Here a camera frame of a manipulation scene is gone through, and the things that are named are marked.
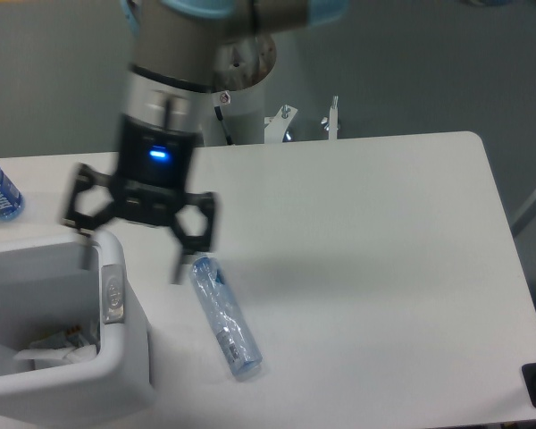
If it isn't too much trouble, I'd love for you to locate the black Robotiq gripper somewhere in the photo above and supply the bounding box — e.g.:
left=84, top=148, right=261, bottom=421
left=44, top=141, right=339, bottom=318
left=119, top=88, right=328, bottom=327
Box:
left=61, top=115, right=217, bottom=284

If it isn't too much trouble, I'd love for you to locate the crushed clear plastic bottle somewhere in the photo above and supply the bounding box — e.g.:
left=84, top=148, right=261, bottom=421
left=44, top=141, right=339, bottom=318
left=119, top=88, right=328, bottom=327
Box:
left=188, top=254, right=263, bottom=379

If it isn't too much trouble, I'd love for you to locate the white paper wrapper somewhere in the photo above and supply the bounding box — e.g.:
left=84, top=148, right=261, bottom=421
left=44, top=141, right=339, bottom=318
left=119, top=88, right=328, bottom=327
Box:
left=13, top=330, right=101, bottom=370

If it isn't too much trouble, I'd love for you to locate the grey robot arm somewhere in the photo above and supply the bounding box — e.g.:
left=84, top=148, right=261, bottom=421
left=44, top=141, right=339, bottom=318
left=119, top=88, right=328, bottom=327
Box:
left=62, top=1, right=348, bottom=265

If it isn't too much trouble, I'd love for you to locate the white trash can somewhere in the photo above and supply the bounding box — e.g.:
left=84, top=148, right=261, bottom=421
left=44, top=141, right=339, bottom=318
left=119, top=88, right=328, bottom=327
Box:
left=0, top=231, right=155, bottom=428

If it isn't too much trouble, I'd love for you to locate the black cable on pedestal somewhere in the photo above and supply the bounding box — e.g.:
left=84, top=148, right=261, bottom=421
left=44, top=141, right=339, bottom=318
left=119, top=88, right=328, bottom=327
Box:
left=212, top=91, right=236, bottom=147

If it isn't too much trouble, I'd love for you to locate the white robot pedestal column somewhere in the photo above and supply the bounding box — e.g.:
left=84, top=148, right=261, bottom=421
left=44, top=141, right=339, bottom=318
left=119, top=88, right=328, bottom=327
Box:
left=202, top=35, right=277, bottom=147

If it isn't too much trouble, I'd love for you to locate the white middle mounting bracket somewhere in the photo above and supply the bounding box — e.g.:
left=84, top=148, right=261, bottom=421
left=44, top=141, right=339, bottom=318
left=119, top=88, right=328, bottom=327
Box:
left=264, top=105, right=298, bottom=144

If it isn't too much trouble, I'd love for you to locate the white right clamp bracket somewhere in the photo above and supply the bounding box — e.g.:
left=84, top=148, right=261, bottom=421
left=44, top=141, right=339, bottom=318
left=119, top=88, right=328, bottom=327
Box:
left=321, top=95, right=340, bottom=140

